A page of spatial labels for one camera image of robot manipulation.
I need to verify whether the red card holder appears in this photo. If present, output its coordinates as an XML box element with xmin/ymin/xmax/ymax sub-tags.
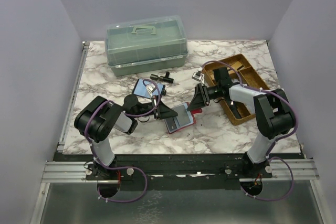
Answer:
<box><xmin>164</xmin><ymin>102</ymin><xmax>202</xmax><ymax>134</ymax></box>

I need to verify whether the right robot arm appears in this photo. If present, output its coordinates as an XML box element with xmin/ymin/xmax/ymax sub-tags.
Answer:
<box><xmin>187</xmin><ymin>67</ymin><xmax>297</xmax><ymax>176</ymax></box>

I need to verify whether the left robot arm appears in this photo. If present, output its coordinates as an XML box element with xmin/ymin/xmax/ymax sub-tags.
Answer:
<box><xmin>74</xmin><ymin>94</ymin><xmax>178</xmax><ymax>174</ymax></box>

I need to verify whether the smartphone with blue screen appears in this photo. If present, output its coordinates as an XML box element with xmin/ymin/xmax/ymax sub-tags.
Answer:
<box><xmin>132</xmin><ymin>79</ymin><xmax>166</xmax><ymax>99</ymax></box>

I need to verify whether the black T-shaped pipe fitting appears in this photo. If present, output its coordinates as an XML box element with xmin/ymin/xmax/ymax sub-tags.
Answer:
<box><xmin>150</xmin><ymin>71</ymin><xmax>174</xmax><ymax>83</ymax></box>

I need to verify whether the black tool in tray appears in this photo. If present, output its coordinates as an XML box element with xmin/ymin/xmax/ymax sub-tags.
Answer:
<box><xmin>226</xmin><ymin>100</ymin><xmax>243</xmax><ymax>119</ymax></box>

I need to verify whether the brown woven tray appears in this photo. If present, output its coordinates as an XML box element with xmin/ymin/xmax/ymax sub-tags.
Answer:
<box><xmin>202</xmin><ymin>54</ymin><xmax>269</xmax><ymax>125</ymax></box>

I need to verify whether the green plastic storage box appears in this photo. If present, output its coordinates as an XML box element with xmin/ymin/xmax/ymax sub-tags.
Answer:
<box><xmin>104</xmin><ymin>16</ymin><xmax>188</xmax><ymax>77</ymax></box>

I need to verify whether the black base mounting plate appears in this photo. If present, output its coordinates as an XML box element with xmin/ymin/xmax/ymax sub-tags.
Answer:
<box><xmin>86</xmin><ymin>154</ymin><xmax>272</xmax><ymax>191</ymax></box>

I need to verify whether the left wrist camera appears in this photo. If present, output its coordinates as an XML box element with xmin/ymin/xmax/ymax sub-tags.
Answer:
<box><xmin>146</xmin><ymin>83</ymin><xmax>157</xmax><ymax>97</ymax></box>

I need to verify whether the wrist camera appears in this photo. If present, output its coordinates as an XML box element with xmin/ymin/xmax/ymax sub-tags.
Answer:
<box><xmin>146</xmin><ymin>83</ymin><xmax>157</xmax><ymax>97</ymax></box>
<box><xmin>192</xmin><ymin>71</ymin><xmax>205</xmax><ymax>84</ymax></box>

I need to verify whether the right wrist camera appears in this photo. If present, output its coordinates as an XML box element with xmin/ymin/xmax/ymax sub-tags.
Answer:
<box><xmin>192</xmin><ymin>71</ymin><xmax>205</xmax><ymax>84</ymax></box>

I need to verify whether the aluminium rail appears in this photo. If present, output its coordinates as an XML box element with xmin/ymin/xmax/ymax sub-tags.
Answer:
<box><xmin>41</xmin><ymin>159</ymin><xmax>320</xmax><ymax>184</ymax></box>

